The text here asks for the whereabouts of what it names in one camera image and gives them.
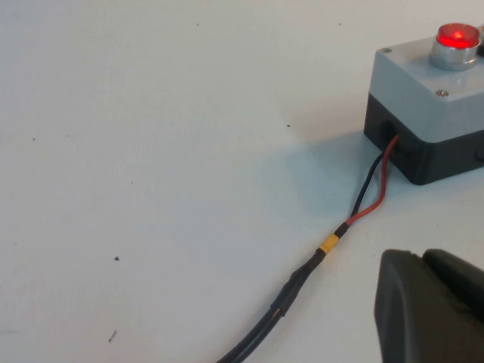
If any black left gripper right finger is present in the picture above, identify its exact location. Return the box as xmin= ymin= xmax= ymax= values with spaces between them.
xmin=422 ymin=248 xmax=484 ymax=323

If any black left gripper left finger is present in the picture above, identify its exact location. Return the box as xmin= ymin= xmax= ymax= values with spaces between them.
xmin=374 ymin=248 xmax=484 ymax=363

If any grey and black button box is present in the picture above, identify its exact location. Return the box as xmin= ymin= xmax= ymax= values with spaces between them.
xmin=363 ymin=36 xmax=484 ymax=186

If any raised red illuminated push button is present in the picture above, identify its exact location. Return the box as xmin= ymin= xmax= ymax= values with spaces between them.
xmin=429 ymin=22 xmax=482 ymax=72

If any black power cable yellow connector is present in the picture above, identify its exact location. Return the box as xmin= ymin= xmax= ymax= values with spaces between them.
xmin=215 ymin=134 xmax=401 ymax=363

